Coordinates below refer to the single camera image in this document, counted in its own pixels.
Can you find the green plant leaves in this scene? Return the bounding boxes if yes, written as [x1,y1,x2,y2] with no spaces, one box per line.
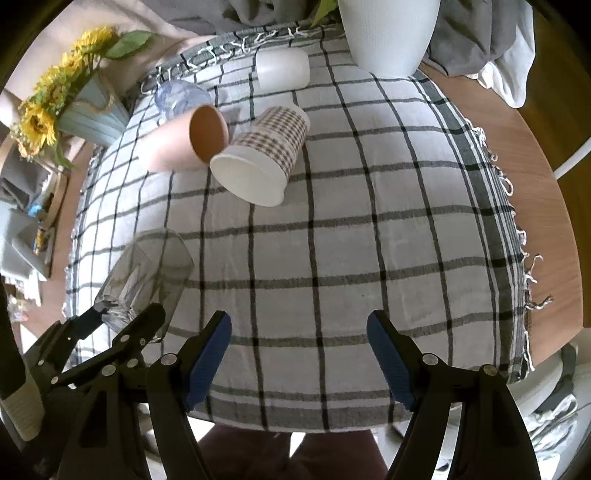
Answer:
[310,0,341,27]

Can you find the sunflower bouquet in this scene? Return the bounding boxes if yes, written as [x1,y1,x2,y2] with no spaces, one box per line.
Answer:
[11,25,154,169]

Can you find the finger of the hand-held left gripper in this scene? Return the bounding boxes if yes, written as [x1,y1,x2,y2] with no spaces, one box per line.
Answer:
[22,309,104,366]
[50,303,167,387]

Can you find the white frosted plastic cup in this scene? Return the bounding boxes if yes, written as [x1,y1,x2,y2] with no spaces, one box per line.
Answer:
[255,48,310,91]

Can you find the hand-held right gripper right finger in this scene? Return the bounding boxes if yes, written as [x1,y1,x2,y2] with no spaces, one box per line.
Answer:
[366,310,542,480]

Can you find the white ribbed pot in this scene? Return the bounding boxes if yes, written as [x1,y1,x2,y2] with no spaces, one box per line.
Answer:
[337,0,441,79]

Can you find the pink cup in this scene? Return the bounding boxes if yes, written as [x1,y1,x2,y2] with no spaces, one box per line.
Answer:
[145,104,230,173]

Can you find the clear bluish plastic cup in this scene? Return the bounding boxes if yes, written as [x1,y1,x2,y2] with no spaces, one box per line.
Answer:
[153,79,214,123]

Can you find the white storage box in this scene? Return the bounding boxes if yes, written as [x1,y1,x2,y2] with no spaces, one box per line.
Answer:
[0,203,52,280]

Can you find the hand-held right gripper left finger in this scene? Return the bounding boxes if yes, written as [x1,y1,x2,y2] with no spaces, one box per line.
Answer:
[58,311,232,480]

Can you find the checked tablecloth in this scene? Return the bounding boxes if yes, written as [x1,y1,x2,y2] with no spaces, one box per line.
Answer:
[62,20,555,433]

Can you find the white cloth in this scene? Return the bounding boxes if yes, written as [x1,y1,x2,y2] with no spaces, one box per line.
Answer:
[477,8,537,110]

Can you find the clear glass cup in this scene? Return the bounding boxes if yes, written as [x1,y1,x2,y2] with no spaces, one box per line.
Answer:
[95,228,195,344]

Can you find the light blue vase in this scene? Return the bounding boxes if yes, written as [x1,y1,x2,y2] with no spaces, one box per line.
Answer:
[54,73,130,147]

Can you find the grey crumpled cloth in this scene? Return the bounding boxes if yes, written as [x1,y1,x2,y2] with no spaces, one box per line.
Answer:
[216,0,343,34]

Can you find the checked paper cup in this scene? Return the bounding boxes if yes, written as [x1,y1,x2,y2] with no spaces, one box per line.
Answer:
[209,105,311,208]

